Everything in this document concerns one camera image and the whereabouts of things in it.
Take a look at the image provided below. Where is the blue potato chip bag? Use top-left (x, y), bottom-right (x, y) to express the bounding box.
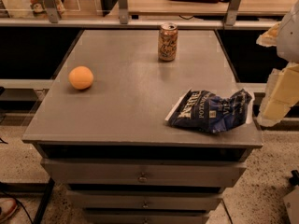
top-left (165, 89), bottom-right (253, 133)

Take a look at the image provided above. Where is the grey drawer cabinet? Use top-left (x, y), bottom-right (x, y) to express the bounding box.
top-left (23, 30), bottom-right (263, 224)

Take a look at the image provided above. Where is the shoe on floor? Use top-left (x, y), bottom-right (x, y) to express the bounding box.
top-left (0, 198), bottom-right (18, 223)

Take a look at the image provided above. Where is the black floor cable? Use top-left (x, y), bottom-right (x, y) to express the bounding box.
top-left (0, 189), bottom-right (35, 224)

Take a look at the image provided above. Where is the orange fruit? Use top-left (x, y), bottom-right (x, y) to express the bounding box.
top-left (68, 66), bottom-right (93, 90)

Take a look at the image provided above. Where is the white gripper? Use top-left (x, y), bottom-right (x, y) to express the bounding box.
top-left (256, 0), bottom-right (299, 127)

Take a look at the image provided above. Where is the orange soda can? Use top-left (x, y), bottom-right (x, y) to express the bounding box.
top-left (158, 22), bottom-right (178, 62)

